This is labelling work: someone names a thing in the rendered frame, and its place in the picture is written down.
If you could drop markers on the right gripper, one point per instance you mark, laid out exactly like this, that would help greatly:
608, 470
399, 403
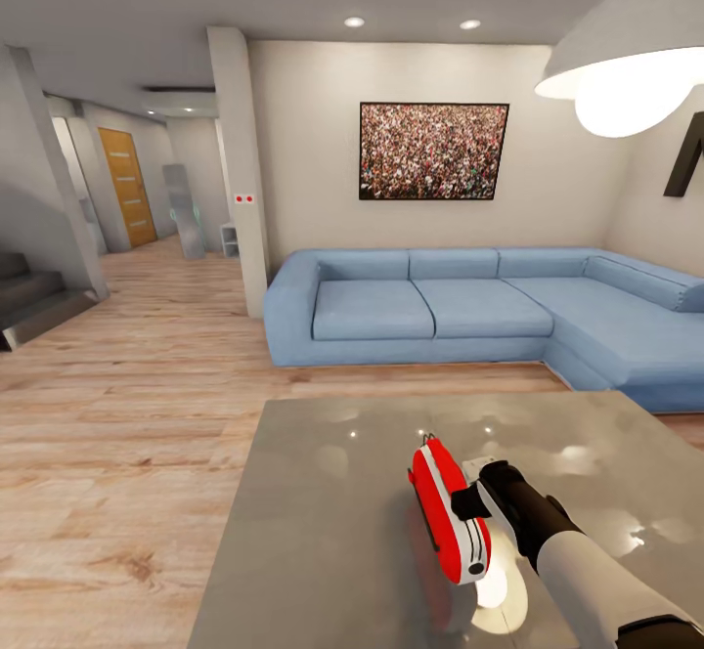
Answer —
467, 504

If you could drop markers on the radio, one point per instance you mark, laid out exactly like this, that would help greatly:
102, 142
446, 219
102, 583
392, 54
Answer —
463, 547

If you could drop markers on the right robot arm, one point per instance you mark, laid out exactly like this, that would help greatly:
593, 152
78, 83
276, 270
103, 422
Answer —
605, 606

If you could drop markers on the standing mirror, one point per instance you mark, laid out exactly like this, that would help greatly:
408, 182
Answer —
184, 211

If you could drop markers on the picture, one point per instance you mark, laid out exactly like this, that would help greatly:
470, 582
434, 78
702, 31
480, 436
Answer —
430, 151

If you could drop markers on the sofa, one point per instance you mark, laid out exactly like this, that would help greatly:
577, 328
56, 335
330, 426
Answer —
598, 320

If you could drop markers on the stairs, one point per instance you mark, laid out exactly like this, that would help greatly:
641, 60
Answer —
33, 302

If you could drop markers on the door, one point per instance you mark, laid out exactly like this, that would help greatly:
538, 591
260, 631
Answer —
128, 185

